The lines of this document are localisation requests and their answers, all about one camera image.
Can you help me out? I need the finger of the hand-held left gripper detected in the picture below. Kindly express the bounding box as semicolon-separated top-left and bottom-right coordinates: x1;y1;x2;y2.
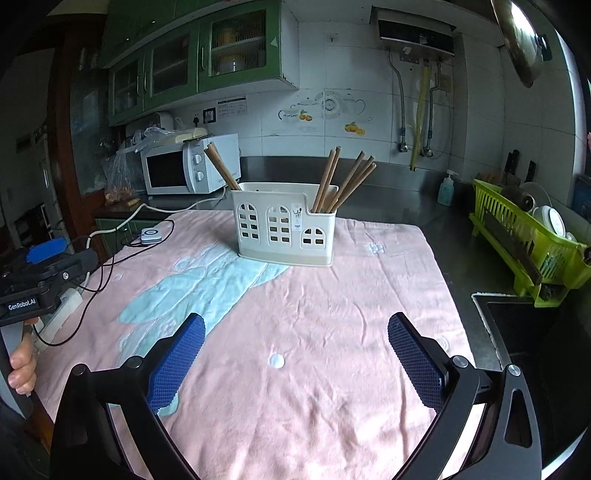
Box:
27;239;68;265
39;250;100;296

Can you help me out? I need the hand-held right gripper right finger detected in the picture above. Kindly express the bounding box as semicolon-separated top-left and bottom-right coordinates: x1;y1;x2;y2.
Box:
387;312;543;480

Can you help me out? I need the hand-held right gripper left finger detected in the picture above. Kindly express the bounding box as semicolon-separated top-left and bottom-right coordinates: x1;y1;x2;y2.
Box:
51;312;207;480

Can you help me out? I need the cream plastic chopstick holder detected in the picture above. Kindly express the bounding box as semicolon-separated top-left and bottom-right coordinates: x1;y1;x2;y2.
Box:
230;182;338;268

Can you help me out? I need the long brown chopstick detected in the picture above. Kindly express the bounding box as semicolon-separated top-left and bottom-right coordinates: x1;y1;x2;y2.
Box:
209;142;242;190
204;147;238;191

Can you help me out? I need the bunch of wooden chopsticks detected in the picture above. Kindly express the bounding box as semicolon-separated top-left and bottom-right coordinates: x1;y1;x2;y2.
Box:
310;147;377;214

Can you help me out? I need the person's left hand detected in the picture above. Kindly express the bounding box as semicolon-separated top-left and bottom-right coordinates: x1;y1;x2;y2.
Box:
8;335;38;396

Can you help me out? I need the green base cabinet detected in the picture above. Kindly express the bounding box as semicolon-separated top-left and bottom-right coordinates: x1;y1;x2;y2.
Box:
95;217;144;254

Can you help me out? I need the pink towel with blue rabbit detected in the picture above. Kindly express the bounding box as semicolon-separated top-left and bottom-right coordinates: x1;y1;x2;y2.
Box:
34;210;485;480

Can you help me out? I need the clear plastic bag with food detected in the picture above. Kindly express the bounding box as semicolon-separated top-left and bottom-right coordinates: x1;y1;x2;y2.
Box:
104;129;162;204

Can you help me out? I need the dark kitchen sink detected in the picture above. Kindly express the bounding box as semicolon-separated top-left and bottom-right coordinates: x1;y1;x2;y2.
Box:
471;292;585;467

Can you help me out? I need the white microwave oven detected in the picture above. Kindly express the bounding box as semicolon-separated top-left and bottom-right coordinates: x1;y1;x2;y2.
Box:
141;134;241;195

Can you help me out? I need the large kitchen knife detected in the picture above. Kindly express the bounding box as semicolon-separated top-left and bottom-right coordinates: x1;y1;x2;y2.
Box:
482;217;541;287

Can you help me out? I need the green plastic dish rack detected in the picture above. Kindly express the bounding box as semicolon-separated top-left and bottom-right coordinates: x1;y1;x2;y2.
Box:
468;179;591;308

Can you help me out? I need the pale yellow packet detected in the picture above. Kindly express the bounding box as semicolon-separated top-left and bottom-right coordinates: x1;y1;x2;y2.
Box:
157;128;208;144

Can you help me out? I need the blue soap pump bottle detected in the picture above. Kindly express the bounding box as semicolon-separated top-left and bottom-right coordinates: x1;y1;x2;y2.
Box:
437;170;456;207

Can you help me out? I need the dark metal pot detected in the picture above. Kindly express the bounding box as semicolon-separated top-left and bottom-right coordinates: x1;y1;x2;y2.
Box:
501;185;536;210

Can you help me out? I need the white bowl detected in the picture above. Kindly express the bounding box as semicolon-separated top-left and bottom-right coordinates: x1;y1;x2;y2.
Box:
533;206;566;236

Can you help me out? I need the white notice sticker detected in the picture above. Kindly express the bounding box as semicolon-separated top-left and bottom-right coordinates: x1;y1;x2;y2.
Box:
217;95;247;118

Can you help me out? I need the teapot and fruit tile decal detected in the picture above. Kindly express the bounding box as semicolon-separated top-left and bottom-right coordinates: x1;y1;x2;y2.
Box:
278;90;372;137

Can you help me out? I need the hanging metal wok lid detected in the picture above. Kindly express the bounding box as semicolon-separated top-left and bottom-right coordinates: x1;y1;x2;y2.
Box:
490;0;552;88

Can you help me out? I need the black cable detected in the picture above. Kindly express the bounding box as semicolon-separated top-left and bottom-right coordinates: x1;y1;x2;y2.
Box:
32;219;176;347

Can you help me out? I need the brown wooden door frame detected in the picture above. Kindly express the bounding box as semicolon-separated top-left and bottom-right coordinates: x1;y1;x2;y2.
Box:
48;28;112;241

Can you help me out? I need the white power cable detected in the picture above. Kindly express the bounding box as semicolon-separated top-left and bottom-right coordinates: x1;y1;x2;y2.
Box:
88;187;232;241

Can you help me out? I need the green wall cabinet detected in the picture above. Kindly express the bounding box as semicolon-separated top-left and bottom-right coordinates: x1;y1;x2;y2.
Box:
99;0;298;126

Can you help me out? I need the yellow gas hose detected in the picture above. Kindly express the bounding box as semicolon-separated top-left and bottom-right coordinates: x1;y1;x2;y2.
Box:
410;60;430;171

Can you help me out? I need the silver flexible hose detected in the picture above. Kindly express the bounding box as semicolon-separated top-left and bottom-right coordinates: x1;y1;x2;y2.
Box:
422;62;441;158
388;51;409;153

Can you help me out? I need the wall water heater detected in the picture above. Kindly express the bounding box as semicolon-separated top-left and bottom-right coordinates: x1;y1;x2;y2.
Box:
372;6;458;58

